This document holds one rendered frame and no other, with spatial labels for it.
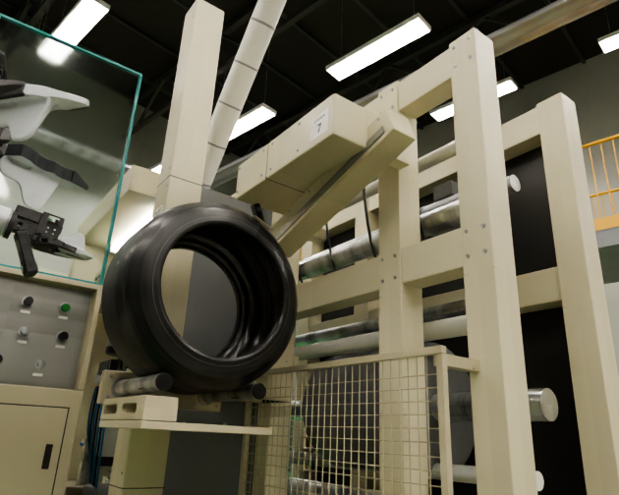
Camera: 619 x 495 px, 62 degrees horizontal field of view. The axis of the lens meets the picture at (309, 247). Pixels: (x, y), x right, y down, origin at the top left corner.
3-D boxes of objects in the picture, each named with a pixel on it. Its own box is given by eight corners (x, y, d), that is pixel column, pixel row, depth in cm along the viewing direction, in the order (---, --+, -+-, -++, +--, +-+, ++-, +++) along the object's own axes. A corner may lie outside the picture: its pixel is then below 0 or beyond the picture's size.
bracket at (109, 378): (95, 404, 154) (101, 369, 157) (216, 412, 175) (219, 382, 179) (98, 403, 151) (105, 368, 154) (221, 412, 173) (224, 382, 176)
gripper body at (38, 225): (68, 219, 133) (18, 200, 127) (57, 249, 129) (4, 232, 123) (61, 228, 139) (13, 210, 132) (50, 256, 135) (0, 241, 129)
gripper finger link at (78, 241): (100, 239, 137) (65, 226, 132) (94, 258, 135) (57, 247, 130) (97, 242, 140) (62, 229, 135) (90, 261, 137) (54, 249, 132)
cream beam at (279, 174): (233, 199, 200) (236, 165, 205) (287, 217, 214) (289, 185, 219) (331, 133, 153) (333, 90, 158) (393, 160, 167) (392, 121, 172)
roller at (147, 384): (131, 390, 158) (117, 399, 155) (125, 377, 158) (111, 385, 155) (176, 384, 131) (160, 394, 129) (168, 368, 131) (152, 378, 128)
